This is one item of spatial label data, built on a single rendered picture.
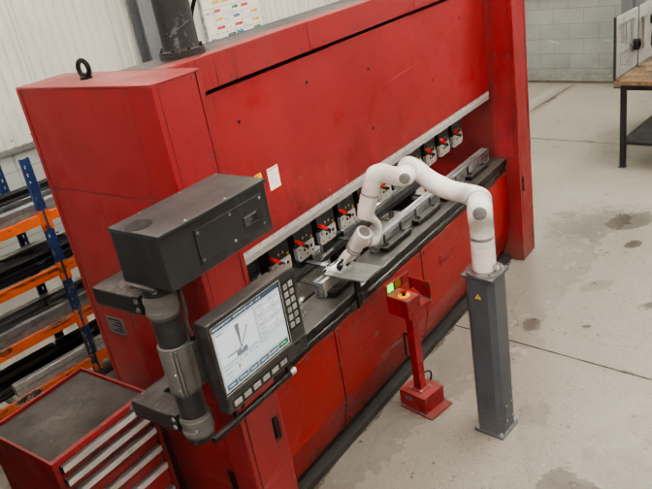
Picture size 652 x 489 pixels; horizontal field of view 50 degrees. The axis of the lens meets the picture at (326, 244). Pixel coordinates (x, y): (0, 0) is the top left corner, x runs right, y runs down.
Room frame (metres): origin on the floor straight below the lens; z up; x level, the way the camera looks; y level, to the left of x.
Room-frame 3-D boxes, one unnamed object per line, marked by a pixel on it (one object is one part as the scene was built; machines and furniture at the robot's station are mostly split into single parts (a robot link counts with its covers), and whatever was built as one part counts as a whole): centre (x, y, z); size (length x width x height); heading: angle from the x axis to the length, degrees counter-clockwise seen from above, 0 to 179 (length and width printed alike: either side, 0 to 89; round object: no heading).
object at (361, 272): (3.35, -0.12, 1.00); 0.26 x 0.18 x 0.01; 51
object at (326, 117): (3.95, -0.42, 1.74); 3.00 x 0.08 x 0.80; 141
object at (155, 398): (2.27, 0.61, 1.18); 0.40 x 0.24 x 0.07; 141
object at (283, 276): (2.15, 0.32, 1.42); 0.45 x 0.12 x 0.36; 140
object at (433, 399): (3.38, -0.43, 0.06); 0.25 x 0.20 x 0.12; 39
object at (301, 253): (3.27, 0.14, 1.26); 0.15 x 0.09 x 0.17; 141
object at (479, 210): (3.05, -0.76, 1.30); 0.19 x 0.12 x 0.24; 165
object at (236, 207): (2.17, 0.42, 1.53); 0.51 x 0.25 x 0.85; 140
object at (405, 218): (4.42, -0.80, 0.92); 1.67 x 0.06 x 0.10; 141
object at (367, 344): (3.92, -0.45, 0.42); 3.00 x 0.21 x 0.83; 141
